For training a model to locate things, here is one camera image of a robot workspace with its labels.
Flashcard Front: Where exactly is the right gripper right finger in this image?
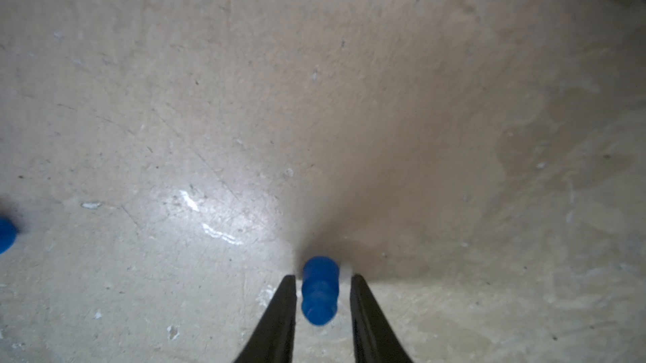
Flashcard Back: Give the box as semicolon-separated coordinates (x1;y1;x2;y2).
350;274;412;363

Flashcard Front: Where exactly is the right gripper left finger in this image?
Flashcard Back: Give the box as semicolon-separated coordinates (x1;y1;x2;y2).
235;275;297;363

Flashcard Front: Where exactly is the blue stopper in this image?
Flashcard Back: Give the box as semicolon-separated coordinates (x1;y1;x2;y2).
0;216;19;254
301;256;340;326

